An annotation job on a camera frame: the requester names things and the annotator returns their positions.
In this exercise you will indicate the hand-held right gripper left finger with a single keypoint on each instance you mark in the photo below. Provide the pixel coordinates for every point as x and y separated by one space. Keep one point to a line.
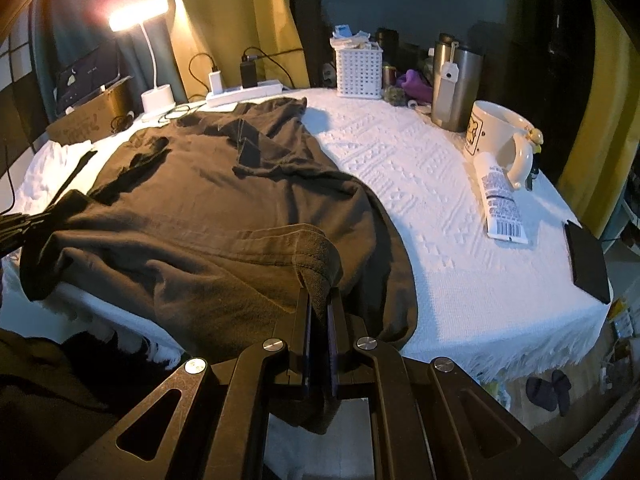
306 350

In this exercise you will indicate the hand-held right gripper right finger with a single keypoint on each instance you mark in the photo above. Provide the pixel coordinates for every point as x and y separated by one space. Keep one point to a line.
334 350

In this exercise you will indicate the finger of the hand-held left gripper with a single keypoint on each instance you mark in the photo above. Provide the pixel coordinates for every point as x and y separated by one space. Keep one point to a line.
22 232

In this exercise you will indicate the brown t-shirt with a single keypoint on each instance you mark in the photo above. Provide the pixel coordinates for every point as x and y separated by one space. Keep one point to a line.
210 210

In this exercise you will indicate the white towel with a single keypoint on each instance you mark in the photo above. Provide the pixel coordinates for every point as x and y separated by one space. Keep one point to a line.
50 162

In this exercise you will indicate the black cloth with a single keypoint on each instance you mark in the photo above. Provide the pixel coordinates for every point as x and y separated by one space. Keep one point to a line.
75 174

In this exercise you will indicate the white textured tablecloth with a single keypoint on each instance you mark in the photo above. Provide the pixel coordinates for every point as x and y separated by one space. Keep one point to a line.
425 220

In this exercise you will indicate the dark cloth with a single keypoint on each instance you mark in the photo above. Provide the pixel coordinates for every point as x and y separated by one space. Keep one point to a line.
55 390

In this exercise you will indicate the dark monitor screen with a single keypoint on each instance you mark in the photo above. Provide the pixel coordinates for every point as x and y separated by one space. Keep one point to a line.
82 77

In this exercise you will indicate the white desk lamp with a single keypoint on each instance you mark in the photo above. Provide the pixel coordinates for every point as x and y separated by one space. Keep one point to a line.
157 97

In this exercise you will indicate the dark slipper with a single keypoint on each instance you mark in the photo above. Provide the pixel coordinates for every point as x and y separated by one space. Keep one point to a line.
562 390
540 394

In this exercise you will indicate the teal curtain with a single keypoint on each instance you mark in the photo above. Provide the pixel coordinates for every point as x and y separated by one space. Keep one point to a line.
75 25

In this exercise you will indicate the white squeeze tube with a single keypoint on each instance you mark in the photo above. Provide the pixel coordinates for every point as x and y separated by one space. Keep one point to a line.
502 200

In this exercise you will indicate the white charger plug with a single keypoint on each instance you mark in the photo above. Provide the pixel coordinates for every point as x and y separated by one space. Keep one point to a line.
216 81

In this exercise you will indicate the dark green pouch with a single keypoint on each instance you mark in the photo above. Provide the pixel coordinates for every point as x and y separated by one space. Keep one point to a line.
395 96

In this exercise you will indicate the white power strip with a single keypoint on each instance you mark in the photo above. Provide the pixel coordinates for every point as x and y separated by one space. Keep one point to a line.
250 94

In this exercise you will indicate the black phone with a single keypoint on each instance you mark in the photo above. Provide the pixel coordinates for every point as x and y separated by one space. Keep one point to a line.
587 260

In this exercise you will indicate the white mug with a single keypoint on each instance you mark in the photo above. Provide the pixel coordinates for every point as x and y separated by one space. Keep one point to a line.
492 125

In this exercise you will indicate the black charger plug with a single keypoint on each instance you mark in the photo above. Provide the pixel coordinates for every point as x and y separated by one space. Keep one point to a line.
248 74

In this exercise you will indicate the purple cloth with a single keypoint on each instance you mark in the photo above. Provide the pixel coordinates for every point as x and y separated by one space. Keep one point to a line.
417 85

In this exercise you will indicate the white lattice basket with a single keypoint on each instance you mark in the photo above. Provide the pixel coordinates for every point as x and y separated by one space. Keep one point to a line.
359 72

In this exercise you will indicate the small jar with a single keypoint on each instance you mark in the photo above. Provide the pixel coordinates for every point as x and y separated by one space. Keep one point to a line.
389 75

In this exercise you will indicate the steel tumbler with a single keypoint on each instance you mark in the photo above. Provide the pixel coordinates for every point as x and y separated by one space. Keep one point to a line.
457 95

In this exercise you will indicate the small yellow figurine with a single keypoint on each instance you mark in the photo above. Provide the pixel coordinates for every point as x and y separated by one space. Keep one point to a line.
536 136

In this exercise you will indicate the yellow curtain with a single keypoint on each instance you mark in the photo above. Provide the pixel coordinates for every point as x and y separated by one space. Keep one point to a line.
240 10
610 110

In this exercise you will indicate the blue white packet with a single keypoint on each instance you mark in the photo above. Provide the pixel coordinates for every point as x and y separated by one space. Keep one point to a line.
347 34

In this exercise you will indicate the steel bottle black lid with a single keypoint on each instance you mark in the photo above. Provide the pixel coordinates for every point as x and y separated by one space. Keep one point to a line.
445 42

